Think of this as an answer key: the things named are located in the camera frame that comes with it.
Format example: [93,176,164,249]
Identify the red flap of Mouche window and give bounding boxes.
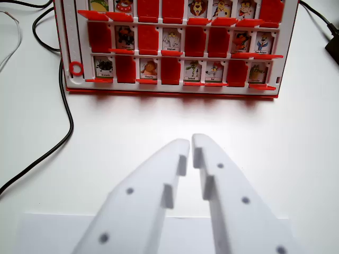
[115,55,137,84]

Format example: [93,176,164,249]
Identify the white paper sheet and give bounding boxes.
[16,212,291,254]

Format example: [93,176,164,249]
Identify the red and white game board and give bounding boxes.
[54,0,300,100]

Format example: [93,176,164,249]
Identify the black box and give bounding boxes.
[325,23,339,66]

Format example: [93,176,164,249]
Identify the thick black cable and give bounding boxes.
[0,6,74,197]

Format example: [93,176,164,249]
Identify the thin white cable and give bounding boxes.
[0,11,22,72]

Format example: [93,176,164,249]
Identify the black cable with plug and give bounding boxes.
[298,1,335,29]

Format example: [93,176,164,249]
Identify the thin black cable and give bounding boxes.
[0,0,55,6]

